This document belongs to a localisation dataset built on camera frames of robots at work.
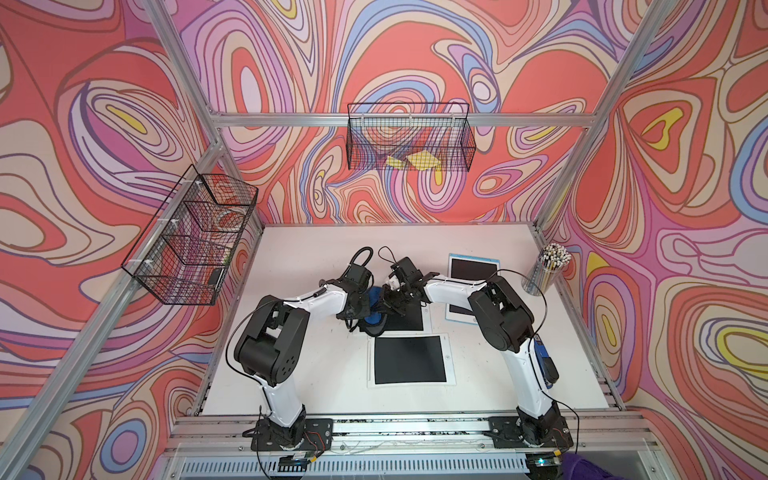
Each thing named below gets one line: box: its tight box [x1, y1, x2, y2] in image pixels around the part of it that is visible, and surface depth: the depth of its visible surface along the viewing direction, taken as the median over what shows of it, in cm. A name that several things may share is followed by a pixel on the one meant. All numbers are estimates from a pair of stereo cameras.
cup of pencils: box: [521, 243, 572, 297], surface depth 90 cm
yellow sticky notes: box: [386, 150, 441, 171], surface depth 91 cm
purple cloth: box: [561, 453, 628, 480], surface depth 67 cm
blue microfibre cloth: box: [360, 286, 387, 337], surface depth 93 cm
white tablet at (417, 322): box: [381, 301, 433, 336], surface depth 94 cm
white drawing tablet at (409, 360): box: [367, 333, 456, 389], surface depth 88 cm
